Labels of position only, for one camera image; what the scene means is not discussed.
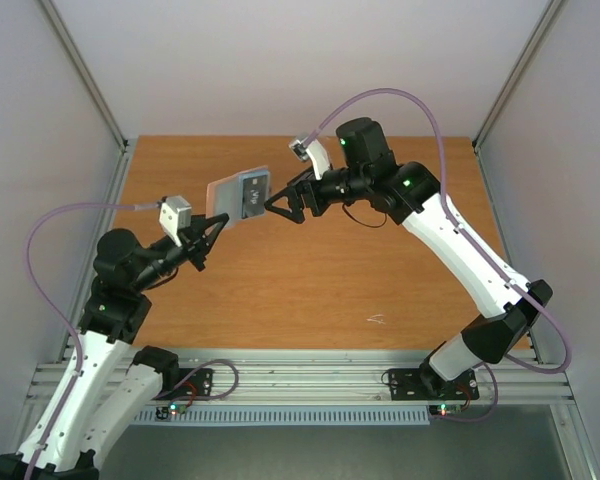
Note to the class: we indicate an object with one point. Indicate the right aluminium corner post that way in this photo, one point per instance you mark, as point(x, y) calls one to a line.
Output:
point(543, 26)

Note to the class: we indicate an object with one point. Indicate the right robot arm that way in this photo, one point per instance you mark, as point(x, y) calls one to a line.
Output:
point(411, 196)

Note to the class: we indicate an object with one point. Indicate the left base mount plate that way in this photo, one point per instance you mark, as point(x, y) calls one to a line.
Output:
point(201, 382)

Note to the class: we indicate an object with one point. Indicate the left circuit board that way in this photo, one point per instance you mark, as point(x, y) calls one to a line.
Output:
point(170, 412)

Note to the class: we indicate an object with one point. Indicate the right circuit board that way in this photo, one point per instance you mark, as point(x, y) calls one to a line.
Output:
point(446, 409)

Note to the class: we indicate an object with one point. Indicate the pink card holder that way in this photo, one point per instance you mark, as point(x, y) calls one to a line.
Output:
point(224, 196)

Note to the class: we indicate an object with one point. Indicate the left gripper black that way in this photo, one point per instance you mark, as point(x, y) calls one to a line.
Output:
point(199, 239)

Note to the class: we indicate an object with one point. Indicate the black VIP card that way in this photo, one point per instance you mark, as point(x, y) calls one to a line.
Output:
point(254, 193)

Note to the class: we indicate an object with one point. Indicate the aluminium corner post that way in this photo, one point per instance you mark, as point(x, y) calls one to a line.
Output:
point(57, 24)
point(543, 26)

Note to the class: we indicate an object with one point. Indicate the grey slotted cable duct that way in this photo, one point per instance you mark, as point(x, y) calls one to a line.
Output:
point(256, 415)

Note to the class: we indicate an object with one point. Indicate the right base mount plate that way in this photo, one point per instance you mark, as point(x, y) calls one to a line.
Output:
point(405, 384)

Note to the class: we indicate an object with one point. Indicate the base mount plate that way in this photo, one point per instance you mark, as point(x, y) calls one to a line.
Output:
point(201, 382)
point(405, 384)

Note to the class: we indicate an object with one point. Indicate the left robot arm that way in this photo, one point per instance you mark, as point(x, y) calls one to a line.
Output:
point(80, 426)

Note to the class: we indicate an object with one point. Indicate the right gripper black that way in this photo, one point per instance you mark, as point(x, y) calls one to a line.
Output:
point(309, 197)

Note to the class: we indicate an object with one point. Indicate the circuit board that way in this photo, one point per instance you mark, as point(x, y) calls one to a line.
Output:
point(446, 409)
point(170, 412)

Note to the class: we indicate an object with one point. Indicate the aluminium rail frame front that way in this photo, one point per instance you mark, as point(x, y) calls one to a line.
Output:
point(354, 377)

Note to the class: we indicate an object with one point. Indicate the left aluminium corner post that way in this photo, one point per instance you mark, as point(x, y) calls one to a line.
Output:
point(57, 24)

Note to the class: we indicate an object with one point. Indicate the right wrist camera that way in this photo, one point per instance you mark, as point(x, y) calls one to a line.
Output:
point(311, 150)

